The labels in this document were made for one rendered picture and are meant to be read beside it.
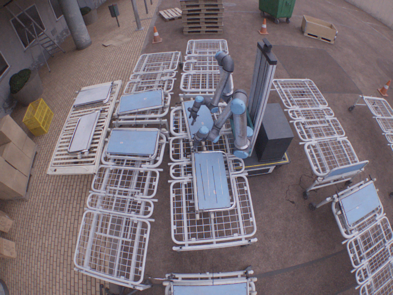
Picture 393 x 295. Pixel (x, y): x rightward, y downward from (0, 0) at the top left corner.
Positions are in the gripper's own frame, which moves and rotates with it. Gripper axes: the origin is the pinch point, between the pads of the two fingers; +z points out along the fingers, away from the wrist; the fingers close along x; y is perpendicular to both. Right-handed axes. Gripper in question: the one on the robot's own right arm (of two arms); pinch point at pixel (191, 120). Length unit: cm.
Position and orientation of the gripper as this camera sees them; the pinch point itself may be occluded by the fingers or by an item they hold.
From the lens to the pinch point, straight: 244.1
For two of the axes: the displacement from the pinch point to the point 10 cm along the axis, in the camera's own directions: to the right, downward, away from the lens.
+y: 9.2, 0.4, 3.9
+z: -3.1, 6.8, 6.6
